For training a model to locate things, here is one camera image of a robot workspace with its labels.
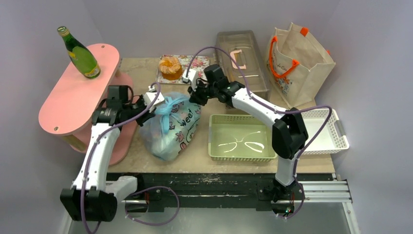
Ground blue printed plastic bag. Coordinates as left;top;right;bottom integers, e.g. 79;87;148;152
139;92;201;161

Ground beige tote bag orange handles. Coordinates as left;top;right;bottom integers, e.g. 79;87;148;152
264;23;336;108

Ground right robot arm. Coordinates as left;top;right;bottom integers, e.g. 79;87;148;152
182;64;308;202

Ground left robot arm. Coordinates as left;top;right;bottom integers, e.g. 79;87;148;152
60;82;164;222

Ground floral tray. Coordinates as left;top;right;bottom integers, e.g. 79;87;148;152
155;55;210;85

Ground orange bundt cake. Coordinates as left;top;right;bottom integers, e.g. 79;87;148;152
158;57;183;80

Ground grey transparent lidded box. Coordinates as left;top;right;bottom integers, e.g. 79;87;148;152
215;30;271;101

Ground green plastic basket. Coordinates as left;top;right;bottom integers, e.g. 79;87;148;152
208;114;278;162

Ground pink two-tier shelf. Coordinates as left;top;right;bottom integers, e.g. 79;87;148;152
38;43;133;153

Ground green glass bottle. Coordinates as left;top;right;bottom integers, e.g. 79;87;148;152
57;26;101;79

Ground white plastic basket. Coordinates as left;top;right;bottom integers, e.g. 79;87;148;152
301;108;350;155

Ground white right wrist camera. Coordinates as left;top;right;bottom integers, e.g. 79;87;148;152
182;69;199;85

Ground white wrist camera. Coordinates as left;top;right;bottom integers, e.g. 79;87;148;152
143;82;165;113
182;69;199;85

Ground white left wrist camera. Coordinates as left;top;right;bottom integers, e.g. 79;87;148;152
143;82;165;113

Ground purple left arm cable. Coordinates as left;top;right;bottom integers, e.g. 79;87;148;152
80;82;162;234

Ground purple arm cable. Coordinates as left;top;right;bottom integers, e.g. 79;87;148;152
80;82;162;234
185;46;333;181

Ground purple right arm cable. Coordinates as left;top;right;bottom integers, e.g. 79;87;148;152
185;46;333;181

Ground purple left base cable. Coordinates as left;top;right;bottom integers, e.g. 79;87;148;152
124;186;180;227

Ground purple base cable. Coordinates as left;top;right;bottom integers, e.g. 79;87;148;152
124;186;180;227
276;180;305;221

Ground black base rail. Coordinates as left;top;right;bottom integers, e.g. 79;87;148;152
124;173;334;215

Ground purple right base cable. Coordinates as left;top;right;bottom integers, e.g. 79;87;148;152
276;180;305;221

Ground aluminium frame rail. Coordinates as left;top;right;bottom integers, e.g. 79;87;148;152
124;173;351;207

